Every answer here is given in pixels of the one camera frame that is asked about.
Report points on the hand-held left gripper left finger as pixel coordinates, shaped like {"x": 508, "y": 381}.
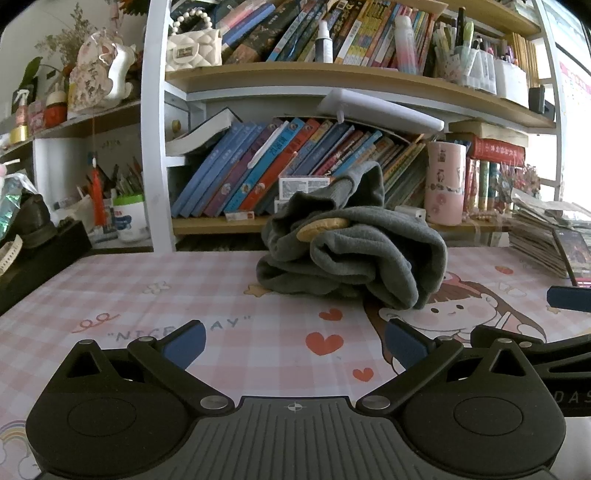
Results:
{"x": 184, "y": 344}

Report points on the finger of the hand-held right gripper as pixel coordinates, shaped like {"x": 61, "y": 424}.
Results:
{"x": 498, "y": 333}
{"x": 570, "y": 299}

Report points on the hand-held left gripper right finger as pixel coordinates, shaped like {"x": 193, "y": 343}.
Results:
{"x": 406, "y": 344}

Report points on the grey sweater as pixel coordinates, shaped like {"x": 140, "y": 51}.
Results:
{"x": 369, "y": 249}

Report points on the stack of magazines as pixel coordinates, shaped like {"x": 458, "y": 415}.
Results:
{"x": 535, "y": 244}

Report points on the white charger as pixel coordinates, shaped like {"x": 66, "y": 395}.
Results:
{"x": 411, "y": 212}

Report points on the white jar with green lid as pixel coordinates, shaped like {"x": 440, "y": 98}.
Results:
{"x": 131, "y": 221}

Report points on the small red white box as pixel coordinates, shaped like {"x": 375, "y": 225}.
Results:
{"x": 240, "y": 216}

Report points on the row of green spined books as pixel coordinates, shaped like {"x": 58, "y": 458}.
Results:
{"x": 482, "y": 184}

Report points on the pink printed tumbler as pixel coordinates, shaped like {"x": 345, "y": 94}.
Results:
{"x": 443, "y": 184}

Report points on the red book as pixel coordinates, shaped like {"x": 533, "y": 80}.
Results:
{"x": 498, "y": 151}

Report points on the holder with pencils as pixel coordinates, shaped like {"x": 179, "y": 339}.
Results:
{"x": 124, "y": 182}

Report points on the red tassel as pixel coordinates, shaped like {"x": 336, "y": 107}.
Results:
{"x": 98, "y": 194}

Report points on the row of blue and orange books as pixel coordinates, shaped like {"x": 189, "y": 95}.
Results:
{"x": 231, "y": 175}

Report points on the beige book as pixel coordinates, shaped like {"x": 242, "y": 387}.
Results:
{"x": 489, "y": 129}

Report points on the dark bronze ornament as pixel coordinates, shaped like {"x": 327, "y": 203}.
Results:
{"x": 37, "y": 221}

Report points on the small black box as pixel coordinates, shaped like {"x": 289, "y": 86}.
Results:
{"x": 538, "y": 99}

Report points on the white wooden bookshelf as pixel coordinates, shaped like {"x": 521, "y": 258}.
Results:
{"x": 154, "y": 138}

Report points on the thick white-paged book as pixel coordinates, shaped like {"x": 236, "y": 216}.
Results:
{"x": 203, "y": 134}

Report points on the white pen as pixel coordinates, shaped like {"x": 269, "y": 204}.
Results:
{"x": 268, "y": 145}

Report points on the white pen holder box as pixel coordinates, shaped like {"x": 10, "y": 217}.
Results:
{"x": 510, "y": 83}

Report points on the white pen holder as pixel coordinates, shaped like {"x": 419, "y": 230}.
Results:
{"x": 466, "y": 69}

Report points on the red white round jar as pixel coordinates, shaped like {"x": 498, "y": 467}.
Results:
{"x": 55, "y": 113}

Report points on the pink spray bottle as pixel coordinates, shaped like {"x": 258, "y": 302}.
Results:
{"x": 21, "y": 115}

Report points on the white floral ornament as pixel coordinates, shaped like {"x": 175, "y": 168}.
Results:
{"x": 94, "y": 74}

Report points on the cream quilted purse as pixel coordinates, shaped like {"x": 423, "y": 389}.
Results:
{"x": 194, "y": 48}

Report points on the pink blue gradient bottle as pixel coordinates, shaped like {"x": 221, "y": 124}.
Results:
{"x": 405, "y": 46}

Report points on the white spray bottle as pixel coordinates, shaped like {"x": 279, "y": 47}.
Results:
{"x": 324, "y": 46}

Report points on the green plant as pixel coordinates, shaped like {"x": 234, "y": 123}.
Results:
{"x": 32, "y": 69}

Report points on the row of yellow and dark books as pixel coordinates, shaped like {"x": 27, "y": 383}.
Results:
{"x": 286, "y": 32}

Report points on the dried flowers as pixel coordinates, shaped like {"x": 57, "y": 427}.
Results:
{"x": 69, "y": 37}

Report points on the wall calendar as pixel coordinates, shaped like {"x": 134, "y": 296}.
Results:
{"x": 577, "y": 83}

